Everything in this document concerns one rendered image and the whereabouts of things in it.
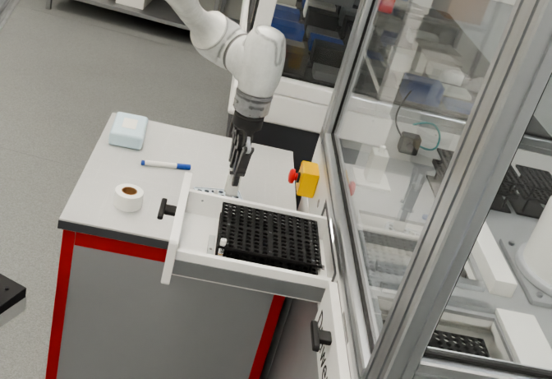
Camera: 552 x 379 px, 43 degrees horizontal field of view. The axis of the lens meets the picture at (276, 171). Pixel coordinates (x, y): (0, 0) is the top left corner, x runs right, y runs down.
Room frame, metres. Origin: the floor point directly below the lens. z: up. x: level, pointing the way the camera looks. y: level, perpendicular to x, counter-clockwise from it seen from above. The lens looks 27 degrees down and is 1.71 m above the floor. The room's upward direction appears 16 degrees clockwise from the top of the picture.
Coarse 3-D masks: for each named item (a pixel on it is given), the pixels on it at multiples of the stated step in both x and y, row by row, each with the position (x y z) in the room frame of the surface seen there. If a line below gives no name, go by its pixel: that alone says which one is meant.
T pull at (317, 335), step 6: (312, 324) 1.01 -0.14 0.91; (312, 330) 0.99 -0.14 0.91; (318, 330) 0.99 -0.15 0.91; (324, 330) 1.00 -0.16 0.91; (312, 336) 0.98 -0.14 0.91; (318, 336) 0.98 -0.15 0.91; (324, 336) 0.98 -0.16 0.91; (330, 336) 0.99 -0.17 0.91; (312, 342) 0.97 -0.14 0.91; (318, 342) 0.96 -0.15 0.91; (324, 342) 0.98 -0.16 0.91; (330, 342) 0.98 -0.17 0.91; (312, 348) 0.95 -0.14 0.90; (318, 348) 0.95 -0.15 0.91
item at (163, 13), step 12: (48, 0) 4.85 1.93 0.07; (84, 0) 4.86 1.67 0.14; (96, 0) 4.89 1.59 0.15; (108, 0) 4.97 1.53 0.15; (156, 0) 5.30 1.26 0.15; (216, 0) 4.89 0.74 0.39; (132, 12) 4.87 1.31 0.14; (144, 12) 4.91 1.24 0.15; (156, 12) 4.99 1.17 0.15; (168, 12) 5.07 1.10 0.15; (168, 24) 4.88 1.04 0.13; (180, 24) 4.88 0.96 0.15
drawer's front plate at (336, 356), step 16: (336, 288) 1.11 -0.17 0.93; (320, 304) 1.13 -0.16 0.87; (336, 304) 1.06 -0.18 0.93; (320, 320) 1.09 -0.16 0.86; (336, 320) 1.02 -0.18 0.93; (336, 336) 0.97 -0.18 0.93; (320, 352) 1.02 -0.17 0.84; (336, 352) 0.94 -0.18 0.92; (320, 368) 0.99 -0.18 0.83; (336, 368) 0.91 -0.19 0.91
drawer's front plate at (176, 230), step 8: (184, 176) 1.38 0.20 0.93; (184, 184) 1.34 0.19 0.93; (184, 192) 1.31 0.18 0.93; (184, 200) 1.28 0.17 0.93; (184, 208) 1.24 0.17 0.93; (176, 216) 1.21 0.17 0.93; (176, 224) 1.18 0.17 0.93; (176, 232) 1.15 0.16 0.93; (176, 240) 1.12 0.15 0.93; (168, 248) 1.12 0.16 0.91; (176, 248) 1.12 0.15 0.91; (168, 256) 1.12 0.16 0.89; (168, 264) 1.12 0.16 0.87; (168, 272) 1.12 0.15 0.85; (168, 280) 1.12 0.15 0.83
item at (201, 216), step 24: (192, 192) 1.38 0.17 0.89; (192, 216) 1.37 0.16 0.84; (216, 216) 1.39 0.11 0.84; (264, 216) 1.40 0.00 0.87; (312, 216) 1.42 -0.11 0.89; (192, 240) 1.27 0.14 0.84; (216, 240) 1.30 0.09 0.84; (192, 264) 1.14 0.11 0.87; (216, 264) 1.15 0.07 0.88; (240, 264) 1.16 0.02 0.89; (264, 288) 1.16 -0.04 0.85; (288, 288) 1.17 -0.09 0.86; (312, 288) 1.17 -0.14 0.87
